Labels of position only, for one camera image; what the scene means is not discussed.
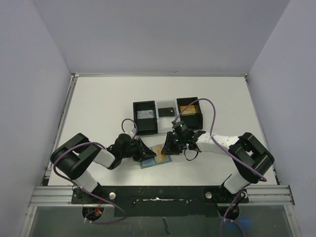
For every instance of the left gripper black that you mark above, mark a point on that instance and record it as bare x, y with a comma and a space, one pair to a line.
147, 153

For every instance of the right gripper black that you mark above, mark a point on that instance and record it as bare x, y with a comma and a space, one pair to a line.
173, 142

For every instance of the green card holder wallet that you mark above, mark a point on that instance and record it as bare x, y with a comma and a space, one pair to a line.
151, 162

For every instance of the gold VIP card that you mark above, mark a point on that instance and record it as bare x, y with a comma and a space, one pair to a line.
160, 157

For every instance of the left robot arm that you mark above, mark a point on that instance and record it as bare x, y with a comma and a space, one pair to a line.
75, 156

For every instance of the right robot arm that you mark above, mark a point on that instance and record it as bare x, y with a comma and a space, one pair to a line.
250, 157

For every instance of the black card in white bin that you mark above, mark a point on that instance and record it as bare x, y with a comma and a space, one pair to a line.
166, 112

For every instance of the silver card in left bin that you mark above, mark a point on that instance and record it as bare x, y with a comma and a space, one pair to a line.
145, 114

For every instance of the gold credit card in bin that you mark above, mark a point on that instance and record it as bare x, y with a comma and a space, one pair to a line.
191, 110

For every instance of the white middle bin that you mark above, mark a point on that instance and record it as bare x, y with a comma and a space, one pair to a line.
164, 123

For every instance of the black left bin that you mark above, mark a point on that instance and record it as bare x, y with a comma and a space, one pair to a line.
145, 126

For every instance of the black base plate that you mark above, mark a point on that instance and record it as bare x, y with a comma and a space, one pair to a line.
161, 201

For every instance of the aluminium front rail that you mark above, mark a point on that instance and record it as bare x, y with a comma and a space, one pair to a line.
258, 195

